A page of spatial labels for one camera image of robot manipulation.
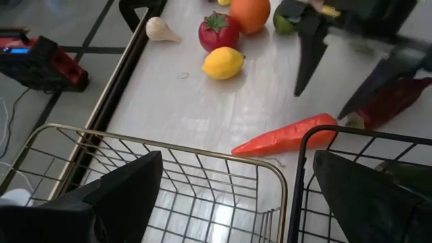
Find red tomato with green stem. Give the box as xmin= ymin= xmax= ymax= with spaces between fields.
xmin=198 ymin=11 xmax=241 ymax=53

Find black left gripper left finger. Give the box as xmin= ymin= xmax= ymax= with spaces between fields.
xmin=0 ymin=151 xmax=163 ymax=243

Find red and black power station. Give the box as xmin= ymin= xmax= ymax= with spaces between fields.
xmin=0 ymin=28 xmax=90 ymax=94

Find black wire basket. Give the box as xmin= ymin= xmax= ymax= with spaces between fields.
xmin=288 ymin=124 xmax=432 ymax=243

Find dark red chili pepper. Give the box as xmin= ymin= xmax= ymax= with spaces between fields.
xmin=344 ymin=76 xmax=432 ymax=131

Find orange plastic orange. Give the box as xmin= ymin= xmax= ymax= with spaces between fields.
xmin=228 ymin=0 xmax=271 ymax=34

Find green plastic lime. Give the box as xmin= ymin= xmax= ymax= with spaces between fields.
xmin=272 ymin=3 xmax=300 ymax=36

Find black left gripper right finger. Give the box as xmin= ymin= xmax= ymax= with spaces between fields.
xmin=313 ymin=150 xmax=432 ymax=243

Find gold wire basket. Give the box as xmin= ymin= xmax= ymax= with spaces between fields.
xmin=0 ymin=123 xmax=289 ymax=243

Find yellow corn cob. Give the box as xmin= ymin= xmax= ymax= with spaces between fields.
xmin=319 ymin=5 xmax=342 ymax=18

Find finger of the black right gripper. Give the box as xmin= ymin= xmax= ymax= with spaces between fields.
xmin=292 ymin=15 xmax=331 ymax=98
xmin=337 ymin=43 xmax=432 ymax=121

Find white garlic bulb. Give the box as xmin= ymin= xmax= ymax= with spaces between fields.
xmin=145 ymin=16 xmax=182 ymax=44

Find black metal table frame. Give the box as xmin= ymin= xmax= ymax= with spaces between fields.
xmin=49 ymin=0 xmax=169 ymax=203

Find dark green cucumber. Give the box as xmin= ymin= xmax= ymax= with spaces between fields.
xmin=374 ymin=160 xmax=432 ymax=200

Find black power station cable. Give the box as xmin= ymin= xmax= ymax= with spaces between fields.
xmin=0 ymin=87 xmax=32 ymax=159

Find orange plastic carrot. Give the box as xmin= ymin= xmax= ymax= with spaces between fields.
xmin=231 ymin=113 xmax=339 ymax=158

